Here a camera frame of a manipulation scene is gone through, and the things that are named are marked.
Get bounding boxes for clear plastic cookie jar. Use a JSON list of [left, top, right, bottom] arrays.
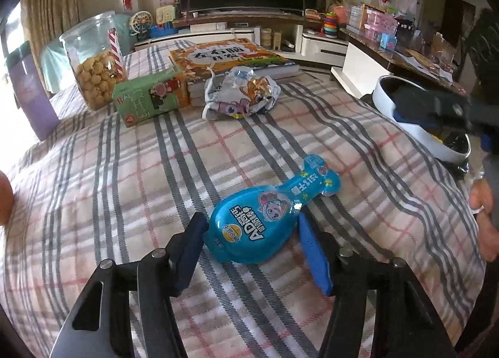
[[59, 11, 129, 110]]

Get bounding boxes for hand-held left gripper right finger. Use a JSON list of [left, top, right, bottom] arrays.
[[298, 212, 457, 358]]

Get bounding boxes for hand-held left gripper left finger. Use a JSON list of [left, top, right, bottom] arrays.
[[58, 212, 209, 358]]

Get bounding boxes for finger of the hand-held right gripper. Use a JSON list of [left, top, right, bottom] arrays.
[[394, 87, 472, 132]]

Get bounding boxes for pink storage boxes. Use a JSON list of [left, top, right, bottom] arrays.
[[361, 3, 398, 37]]

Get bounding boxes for purple box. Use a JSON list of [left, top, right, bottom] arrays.
[[6, 41, 61, 142]]

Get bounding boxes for colourful toy telephone board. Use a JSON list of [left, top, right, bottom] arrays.
[[156, 0, 182, 26]]

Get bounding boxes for white and brown television stand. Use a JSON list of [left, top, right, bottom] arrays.
[[133, 11, 351, 68]]

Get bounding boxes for blue toy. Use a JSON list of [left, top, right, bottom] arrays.
[[150, 23, 176, 37]]

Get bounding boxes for orange children's book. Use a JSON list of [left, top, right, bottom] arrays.
[[168, 38, 301, 102]]

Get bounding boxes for plaid blanket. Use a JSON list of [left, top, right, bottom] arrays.
[[0, 39, 488, 358]]

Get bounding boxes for orange round fruit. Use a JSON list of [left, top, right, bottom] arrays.
[[0, 171, 14, 226]]

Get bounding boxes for beige curtain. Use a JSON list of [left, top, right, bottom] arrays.
[[21, 0, 84, 47]]

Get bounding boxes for green cartoon box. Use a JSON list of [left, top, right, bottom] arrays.
[[112, 70, 191, 127]]

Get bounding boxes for rainbow stacking rings toy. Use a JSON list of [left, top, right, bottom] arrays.
[[322, 11, 339, 37]]

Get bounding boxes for white trash bin black bag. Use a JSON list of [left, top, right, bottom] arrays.
[[372, 75, 472, 177]]

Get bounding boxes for blue bottle-shaped packet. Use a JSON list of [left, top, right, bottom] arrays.
[[202, 153, 342, 264]]

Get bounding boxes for person's right hand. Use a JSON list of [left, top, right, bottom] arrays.
[[469, 177, 499, 262]]

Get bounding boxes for toy ferris wheel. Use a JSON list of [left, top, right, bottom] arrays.
[[128, 11, 153, 40]]

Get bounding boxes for silver crumpled cartoon wrapper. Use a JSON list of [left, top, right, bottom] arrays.
[[202, 66, 282, 119]]

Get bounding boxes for cluttered brown side table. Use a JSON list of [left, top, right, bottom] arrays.
[[331, 27, 472, 102]]

